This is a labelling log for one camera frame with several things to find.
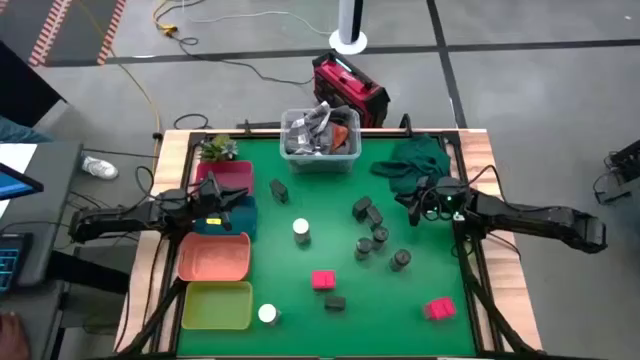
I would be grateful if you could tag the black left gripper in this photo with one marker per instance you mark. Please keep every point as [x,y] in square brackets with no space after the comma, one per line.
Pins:
[207,212]

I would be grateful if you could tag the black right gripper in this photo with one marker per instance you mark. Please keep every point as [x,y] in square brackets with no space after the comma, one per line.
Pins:
[452,207]

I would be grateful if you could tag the orange-label black-lid spice jar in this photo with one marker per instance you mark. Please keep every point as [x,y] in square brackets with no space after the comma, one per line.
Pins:
[400,258]

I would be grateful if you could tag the white-lid glass spice jar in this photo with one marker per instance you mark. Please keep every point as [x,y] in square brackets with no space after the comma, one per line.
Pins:
[268,313]
[301,227]

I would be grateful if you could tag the red-lid paprika tin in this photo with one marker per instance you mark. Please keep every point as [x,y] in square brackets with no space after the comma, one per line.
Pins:
[323,280]
[440,308]

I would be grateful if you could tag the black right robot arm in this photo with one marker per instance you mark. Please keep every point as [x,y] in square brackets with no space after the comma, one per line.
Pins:
[540,220]

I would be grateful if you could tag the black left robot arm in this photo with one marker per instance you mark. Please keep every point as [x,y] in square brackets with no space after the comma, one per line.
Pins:
[125,217]

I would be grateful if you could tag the blue plastic bin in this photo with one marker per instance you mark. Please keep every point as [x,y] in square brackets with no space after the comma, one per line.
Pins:
[245,220]

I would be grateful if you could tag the pink plastic bin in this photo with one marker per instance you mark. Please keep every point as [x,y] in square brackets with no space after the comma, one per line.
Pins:
[232,172]

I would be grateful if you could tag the dark green cloth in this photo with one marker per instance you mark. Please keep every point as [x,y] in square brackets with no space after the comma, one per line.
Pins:
[415,157]

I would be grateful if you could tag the orange plastic bin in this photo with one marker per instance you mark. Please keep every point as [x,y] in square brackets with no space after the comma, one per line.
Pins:
[215,257]

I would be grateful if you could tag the small potted succulent plant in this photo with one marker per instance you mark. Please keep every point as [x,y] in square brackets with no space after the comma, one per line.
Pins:
[219,148]

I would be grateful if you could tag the orange cloth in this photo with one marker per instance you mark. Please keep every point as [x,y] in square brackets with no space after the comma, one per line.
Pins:
[340,136]

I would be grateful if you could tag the yellow-green plastic bin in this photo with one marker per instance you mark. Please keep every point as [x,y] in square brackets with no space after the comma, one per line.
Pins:
[217,306]

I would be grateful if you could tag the clear plastic storage box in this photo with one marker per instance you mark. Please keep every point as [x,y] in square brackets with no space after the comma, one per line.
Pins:
[320,161]

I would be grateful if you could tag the grey patterned cloth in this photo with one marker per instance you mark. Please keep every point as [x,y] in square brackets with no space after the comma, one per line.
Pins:
[305,130]

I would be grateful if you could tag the dark grey cloth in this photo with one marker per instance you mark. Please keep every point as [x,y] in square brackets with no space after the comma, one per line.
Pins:
[341,116]

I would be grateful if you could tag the red and black toolbox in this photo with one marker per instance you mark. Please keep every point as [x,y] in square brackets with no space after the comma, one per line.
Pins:
[350,87]

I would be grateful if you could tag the person's shoe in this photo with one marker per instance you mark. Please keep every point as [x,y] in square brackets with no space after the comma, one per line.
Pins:
[100,168]

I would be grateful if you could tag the green table mat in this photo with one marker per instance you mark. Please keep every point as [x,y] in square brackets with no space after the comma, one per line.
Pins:
[320,330]

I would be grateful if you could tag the grey desk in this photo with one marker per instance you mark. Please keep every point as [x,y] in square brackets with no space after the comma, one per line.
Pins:
[55,200]

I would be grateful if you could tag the white fan base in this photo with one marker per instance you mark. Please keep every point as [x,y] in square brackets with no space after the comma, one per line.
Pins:
[348,25]

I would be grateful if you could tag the tablet screen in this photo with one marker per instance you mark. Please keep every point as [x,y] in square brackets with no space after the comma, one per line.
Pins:
[15,185]

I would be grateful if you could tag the white paper sheet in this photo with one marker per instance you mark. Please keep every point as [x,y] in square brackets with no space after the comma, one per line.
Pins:
[17,155]

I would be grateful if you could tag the person's leg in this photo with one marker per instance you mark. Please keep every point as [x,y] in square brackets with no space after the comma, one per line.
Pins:
[20,134]

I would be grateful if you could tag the black backlit keyboard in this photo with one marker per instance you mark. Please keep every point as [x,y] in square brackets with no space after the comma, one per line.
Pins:
[12,260]

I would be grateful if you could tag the black panel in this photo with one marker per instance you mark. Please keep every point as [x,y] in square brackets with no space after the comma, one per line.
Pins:
[20,85]

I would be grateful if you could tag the person's hand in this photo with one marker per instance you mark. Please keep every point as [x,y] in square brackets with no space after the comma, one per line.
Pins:
[12,337]

